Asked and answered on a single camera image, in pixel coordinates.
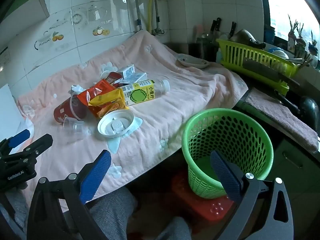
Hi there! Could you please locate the clear plastic cup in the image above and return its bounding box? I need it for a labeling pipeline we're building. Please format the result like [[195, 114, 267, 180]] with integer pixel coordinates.
[[63, 117, 86, 140]]

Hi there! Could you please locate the red paper cup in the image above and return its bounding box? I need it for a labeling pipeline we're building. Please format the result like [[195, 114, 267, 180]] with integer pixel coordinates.
[[54, 94, 87, 123]]

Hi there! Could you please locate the white round plastic lid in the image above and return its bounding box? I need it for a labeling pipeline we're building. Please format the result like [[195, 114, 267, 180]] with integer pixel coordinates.
[[97, 109, 135, 138]]

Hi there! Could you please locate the orange snack wrapper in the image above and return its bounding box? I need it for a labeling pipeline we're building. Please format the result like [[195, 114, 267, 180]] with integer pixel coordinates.
[[76, 79, 127, 119]]

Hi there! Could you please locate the lemon tea carton bottle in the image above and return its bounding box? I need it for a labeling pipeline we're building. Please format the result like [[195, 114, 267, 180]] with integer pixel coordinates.
[[121, 80, 170, 106]]

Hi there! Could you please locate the red pouch drink bottle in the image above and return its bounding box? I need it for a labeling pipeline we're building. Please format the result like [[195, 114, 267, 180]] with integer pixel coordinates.
[[105, 72, 123, 87]]

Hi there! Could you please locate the white blue milk carton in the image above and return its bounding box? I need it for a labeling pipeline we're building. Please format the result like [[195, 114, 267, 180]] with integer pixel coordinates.
[[117, 64, 136, 79]]

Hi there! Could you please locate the green plastic trash basket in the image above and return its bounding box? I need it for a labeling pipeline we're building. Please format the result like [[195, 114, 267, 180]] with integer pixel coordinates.
[[182, 108, 274, 199]]

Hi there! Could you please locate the red plastic stool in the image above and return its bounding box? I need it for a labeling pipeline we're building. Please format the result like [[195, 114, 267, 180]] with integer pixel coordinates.
[[172, 174, 233, 223]]

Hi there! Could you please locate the grey trouser leg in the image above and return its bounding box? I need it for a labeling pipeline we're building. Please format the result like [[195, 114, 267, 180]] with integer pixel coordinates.
[[88, 186, 191, 239]]

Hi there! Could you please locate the mauve dish towel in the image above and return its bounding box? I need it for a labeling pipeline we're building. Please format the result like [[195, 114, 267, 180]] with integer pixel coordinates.
[[244, 88, 319, 153]]

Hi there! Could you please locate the pink towel table cover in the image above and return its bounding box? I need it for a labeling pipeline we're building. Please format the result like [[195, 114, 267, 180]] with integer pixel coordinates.
[[17, 31, 248, 200]]

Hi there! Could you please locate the black kettle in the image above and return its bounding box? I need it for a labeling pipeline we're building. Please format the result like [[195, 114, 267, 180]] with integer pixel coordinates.
[[301, 96, 319, 132]]

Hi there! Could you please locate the lime green dish rack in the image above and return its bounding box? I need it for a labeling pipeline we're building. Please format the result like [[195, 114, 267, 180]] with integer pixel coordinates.
[[217, 39, 298, 95]]

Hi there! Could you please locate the white ceramic dish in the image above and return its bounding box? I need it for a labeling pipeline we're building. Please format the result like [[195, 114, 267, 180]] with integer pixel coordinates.
[[177, 54, 210, 69]]

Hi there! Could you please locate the black knife block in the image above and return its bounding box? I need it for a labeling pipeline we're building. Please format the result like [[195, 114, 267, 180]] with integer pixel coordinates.
[[196, 17, 222, 62]]

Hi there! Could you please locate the metal pot in rack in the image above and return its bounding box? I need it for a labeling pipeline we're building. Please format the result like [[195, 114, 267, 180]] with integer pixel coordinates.
[[229, 29, 266, 50]]

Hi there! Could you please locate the metal water pipe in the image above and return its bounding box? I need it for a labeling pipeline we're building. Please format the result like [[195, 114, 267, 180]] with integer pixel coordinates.
[[135, 0, 143, 31]]

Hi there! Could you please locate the yellow gas pipe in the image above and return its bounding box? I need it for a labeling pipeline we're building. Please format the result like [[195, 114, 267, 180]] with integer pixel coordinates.
[[147, 0, 153, 33]]

